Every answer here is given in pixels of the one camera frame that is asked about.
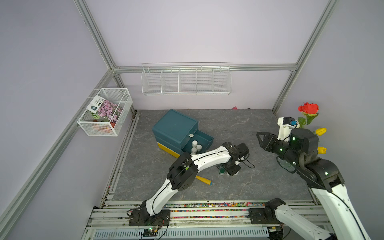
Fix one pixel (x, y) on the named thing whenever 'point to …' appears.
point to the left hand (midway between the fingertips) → (230, 171)
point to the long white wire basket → (186, 79)
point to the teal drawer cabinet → (173, 129)
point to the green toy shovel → (206, 181)
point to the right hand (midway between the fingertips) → (259, 133)
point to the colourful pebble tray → (212, 210)
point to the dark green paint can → (222, 171)
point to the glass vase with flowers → (310, 110)
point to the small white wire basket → (93, 124)
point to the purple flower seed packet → (109, 111)
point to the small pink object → (235, 108)
